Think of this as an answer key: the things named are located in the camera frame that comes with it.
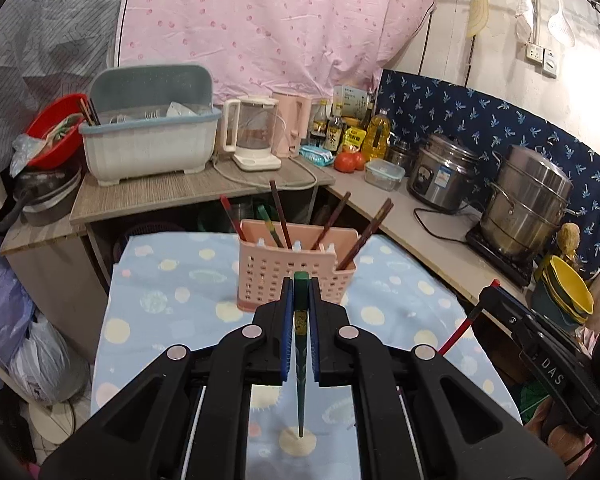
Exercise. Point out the green vegetables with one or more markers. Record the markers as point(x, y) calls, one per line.
point(62, 127)

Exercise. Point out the red plastic basin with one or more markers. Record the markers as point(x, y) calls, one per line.
point(55, 153)

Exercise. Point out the grey striped cloth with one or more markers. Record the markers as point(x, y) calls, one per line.
point(35, 40)

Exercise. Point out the yellow bowl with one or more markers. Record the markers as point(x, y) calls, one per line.
point(572, 287)

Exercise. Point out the beige counter board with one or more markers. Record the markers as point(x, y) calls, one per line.
point(415, 225)

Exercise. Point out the red chopstick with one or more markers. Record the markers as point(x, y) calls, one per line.
point(460, 330)
point(230, 215)

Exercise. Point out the white wall switch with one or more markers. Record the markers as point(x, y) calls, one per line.
point(549, 62)

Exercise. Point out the small steel pot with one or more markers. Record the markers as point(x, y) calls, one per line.
point(400, 156)

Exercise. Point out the white hanging cloth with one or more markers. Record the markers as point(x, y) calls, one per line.
point(523, 7)

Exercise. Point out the steel rice cooker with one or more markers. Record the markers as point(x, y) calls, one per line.
point(442, 177)

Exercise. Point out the clear plastic bag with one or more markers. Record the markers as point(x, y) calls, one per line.
point(25, 152)

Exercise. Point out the white green carton box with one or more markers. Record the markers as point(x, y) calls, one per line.
point(349, 101)

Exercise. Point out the pink dotted hanging cloth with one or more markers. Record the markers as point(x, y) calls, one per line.
point(270, 20)

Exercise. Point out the navy leaf print cloth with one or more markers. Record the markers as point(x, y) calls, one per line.
point(495, 115)

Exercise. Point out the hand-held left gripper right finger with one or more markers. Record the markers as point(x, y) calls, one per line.
point(314, 345)

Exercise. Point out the beige hanging rice paddle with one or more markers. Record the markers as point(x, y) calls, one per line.
point(478, 7)

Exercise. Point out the white glass kettle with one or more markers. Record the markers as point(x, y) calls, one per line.
point(255, 127)

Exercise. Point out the white plastic bag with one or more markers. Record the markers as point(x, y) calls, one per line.
point(45, 360)

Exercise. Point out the yellow cooking oil bottle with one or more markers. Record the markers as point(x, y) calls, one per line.
point(375, 137)

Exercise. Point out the yellow seasoning packet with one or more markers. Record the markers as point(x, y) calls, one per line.
point(352, 137)

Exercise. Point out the black wok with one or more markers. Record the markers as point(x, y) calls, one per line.
point(45, 195)

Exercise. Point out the black induction cooker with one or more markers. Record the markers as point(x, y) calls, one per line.
point(490, 255)

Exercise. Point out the pink kettle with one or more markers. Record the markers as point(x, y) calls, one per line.
point(295, 115)

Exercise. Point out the white wall socket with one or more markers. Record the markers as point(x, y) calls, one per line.
point(533, 53)

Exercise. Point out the slim dark bottle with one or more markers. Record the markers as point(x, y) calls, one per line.
point(367, 116)

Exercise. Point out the dark green bowl stack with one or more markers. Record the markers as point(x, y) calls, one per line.
point(550, 305)

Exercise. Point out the grey white dish drainer box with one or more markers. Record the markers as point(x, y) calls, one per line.
point(150, 145)

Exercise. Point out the glass food container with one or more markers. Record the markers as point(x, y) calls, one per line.
point(384, 175)

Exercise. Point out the grey wood cabinet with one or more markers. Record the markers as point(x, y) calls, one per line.
point(165, 190)

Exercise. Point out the green net bag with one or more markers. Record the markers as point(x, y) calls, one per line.
point(532, 395)

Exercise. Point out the white hanging strainer ladle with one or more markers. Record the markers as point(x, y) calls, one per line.
point(561, 27)

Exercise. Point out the red tomato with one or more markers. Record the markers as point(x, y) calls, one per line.
point(359, 161)
point(343, 161)

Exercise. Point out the pink perforated utensil holder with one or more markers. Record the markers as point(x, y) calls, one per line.
point(280, 270)

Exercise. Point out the yellow cap sauce bottle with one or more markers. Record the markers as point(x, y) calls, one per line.
point(319, 122)

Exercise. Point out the blue wet wipes pack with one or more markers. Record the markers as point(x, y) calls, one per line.
point(316, 155)

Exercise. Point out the steel steamer pot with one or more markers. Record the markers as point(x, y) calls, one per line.
point(525, 205)

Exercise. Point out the dark chopsticks bundle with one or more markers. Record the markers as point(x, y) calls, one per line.
point(90, 112)

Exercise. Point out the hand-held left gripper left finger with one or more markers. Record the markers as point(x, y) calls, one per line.
point(286, 340)

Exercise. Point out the white round fan base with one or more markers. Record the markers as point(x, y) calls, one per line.
point(50, 420)

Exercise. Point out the brown loofah scrubber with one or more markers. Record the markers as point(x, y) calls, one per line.
point(568, 237)

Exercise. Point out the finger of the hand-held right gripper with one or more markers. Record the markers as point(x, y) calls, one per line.
point(535, 345)

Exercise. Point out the dark soy sauce bottle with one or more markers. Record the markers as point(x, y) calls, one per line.
point(333, 139)

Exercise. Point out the green patterned chopstick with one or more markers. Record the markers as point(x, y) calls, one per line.
point(300, 360)
point(270, 227)

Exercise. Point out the person's right hand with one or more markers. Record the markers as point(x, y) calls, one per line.
point(537, 417)

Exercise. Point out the brown chopstick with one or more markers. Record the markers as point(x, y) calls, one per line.
point(332, 217)
point(278, 210)
point(381, 222)
point(372, 220)

